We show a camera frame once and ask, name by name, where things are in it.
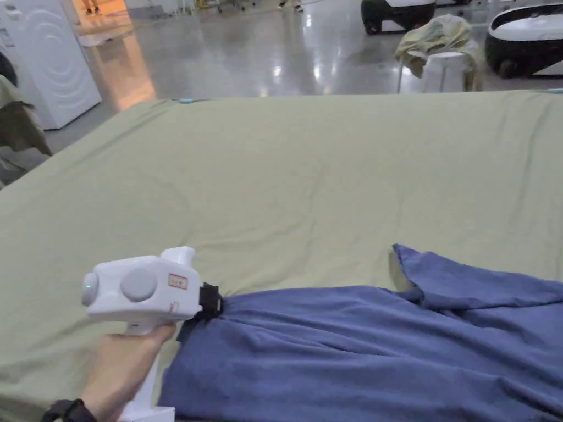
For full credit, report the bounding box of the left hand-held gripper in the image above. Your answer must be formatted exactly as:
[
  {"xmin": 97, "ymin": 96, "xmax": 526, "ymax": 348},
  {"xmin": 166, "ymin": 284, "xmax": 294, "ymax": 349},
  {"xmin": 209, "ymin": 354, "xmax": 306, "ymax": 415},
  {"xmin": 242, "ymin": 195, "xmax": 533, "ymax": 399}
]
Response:
[{"xmin": 81, "ymin": 246, "xmax": 225, "ymax": 422}]

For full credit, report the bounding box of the dark blue shirt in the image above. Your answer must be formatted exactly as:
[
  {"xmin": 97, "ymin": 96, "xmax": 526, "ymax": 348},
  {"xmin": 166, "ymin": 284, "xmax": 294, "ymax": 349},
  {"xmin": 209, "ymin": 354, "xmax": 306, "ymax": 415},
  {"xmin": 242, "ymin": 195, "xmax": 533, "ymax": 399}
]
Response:
[{"xmin": 157, "ymin": 243, "xmax": 563, "ymax": 422}]

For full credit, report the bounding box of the person's left forearm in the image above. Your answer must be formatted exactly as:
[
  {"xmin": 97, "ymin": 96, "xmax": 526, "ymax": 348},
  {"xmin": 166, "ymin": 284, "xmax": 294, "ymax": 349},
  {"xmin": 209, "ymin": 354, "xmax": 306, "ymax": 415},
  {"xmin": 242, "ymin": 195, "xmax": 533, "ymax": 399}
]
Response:
[{"xmin": 41, "ymin": 397, "xmax": 98, "ymax": 422}]

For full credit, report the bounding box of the person's left hand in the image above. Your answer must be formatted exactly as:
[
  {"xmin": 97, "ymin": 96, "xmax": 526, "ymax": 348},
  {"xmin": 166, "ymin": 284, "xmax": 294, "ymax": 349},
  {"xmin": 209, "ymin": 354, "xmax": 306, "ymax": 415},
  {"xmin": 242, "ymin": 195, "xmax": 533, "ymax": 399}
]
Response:
[{"xmin": 80, "ymin": 326, "xmax": 178, "ymax": 413}]

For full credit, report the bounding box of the bed with pale green sheet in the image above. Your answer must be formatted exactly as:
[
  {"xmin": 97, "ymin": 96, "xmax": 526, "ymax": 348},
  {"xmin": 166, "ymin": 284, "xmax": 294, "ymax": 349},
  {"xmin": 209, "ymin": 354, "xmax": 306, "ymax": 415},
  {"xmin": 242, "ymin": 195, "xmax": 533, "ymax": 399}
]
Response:
[{"xmin": 0, "ymin": 89, "xmax": 563, "ymax": 422}]

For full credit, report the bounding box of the olive cloth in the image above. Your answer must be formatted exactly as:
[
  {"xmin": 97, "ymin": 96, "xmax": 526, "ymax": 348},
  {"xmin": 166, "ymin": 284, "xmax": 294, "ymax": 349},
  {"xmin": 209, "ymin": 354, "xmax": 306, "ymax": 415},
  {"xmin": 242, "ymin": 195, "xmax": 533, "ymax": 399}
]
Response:
[{"xmin": 0, "ymin": 74, "xmax": 53, "ymax": 157}]

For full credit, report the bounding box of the white washing machine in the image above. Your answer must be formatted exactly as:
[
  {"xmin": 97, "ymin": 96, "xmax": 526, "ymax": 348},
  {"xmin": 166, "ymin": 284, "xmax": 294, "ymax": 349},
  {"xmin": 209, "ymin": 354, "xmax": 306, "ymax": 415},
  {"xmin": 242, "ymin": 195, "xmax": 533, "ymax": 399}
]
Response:
[{"xmin": 0, "ymin": 0, "xmax": 103, "ymax": 131}]

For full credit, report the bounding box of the white stool with pale cloth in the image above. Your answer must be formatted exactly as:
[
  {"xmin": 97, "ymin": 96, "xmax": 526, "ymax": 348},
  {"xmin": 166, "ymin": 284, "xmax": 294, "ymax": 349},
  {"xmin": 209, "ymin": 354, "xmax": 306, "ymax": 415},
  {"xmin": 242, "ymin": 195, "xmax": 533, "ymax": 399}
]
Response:
[{"xmin": 393, "ymin": 13, "xmax": 485, "ymax": 94}]

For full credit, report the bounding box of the black and white robot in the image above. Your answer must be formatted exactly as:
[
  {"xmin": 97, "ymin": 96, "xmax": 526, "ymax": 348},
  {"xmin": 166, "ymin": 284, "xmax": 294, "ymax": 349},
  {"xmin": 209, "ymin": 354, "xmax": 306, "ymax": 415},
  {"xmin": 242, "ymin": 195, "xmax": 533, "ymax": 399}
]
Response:
[
  {"xmin": 483, "ymin": 0, "xmax": 563, "ymax": 80},
  {"xmin": 360, "ymin": 0, "xmax": 437, "ymax": 36}
]

